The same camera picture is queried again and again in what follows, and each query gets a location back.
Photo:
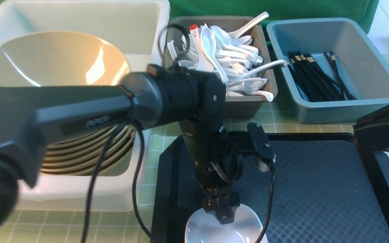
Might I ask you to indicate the bundle of black chopsticks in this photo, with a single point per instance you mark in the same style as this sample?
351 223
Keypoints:
314 83

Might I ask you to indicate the stack of beige bowls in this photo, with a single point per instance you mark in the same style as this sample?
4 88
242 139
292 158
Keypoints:
62 58

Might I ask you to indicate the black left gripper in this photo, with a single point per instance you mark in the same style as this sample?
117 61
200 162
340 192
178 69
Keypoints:
218 164

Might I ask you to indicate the large white plastic tub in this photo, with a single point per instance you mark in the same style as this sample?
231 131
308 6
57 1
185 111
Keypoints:
130 25

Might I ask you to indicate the white square dish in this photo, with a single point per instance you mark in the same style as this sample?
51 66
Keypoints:
243 226

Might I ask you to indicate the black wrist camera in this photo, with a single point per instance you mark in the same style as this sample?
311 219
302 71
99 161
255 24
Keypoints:
262 147

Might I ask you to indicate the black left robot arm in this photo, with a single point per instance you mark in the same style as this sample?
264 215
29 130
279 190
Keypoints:
32 118

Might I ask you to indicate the pile of white spoons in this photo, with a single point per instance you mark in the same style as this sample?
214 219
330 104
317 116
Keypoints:
234 59

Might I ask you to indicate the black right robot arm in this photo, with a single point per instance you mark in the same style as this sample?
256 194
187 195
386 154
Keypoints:
372 130

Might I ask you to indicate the grey spoon bin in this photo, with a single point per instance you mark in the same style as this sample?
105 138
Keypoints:
236 107

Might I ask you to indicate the black serving tray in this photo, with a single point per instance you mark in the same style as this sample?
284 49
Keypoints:
327 190

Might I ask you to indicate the red-tipped white spoon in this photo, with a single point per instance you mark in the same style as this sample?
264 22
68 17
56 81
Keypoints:
203 63

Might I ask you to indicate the blue chopstick bin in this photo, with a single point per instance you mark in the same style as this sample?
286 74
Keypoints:
360 65

